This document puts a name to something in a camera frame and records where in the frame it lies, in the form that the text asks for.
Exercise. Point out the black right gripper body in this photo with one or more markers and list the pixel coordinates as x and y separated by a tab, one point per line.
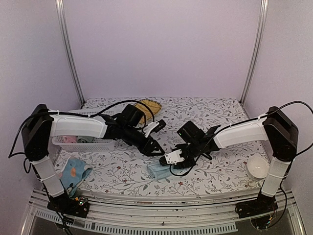
193	152

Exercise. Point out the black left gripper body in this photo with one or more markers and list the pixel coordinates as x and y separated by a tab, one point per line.
129	136

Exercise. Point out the light blue towel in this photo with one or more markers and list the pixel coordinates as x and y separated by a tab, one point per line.
157	171

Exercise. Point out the blue cartoon print towel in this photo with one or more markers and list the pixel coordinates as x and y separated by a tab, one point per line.
73	174

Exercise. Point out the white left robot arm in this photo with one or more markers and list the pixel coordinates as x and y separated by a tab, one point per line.
44	124

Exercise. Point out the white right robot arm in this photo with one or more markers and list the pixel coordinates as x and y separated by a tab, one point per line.
277	134

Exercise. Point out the floral patterned table mat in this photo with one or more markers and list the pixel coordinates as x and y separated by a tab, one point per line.
124	170

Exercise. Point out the white plastic mesh basket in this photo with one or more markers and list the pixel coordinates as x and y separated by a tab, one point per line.
83	144

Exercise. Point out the woven bamboo tray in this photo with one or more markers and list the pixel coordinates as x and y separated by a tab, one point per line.
154	106

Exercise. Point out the green rolled towel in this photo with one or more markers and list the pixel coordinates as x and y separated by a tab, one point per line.
85	139

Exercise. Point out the pink rolled towel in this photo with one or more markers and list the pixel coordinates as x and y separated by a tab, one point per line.
69	139

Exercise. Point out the white bowl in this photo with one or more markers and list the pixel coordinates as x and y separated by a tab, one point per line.
257	168

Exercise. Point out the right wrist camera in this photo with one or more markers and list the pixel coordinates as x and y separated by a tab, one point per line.
172	158

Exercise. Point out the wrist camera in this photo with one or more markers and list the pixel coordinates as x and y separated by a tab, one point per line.
154	126
172	158

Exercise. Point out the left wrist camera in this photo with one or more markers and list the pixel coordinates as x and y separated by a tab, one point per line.
154	126

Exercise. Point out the aluminium front rail frame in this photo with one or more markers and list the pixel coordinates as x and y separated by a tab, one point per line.
211	214

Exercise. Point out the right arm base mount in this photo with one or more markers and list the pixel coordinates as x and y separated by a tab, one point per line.
262	204

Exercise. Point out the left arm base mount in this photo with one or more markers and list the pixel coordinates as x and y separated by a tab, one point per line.
63	204

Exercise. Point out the left aluminium frame post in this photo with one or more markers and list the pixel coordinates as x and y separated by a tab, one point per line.
70	58

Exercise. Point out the aluminium frame post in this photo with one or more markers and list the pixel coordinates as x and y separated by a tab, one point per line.
256	49
70	58

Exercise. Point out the right aluminium frame post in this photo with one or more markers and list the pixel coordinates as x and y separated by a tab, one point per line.
256	49

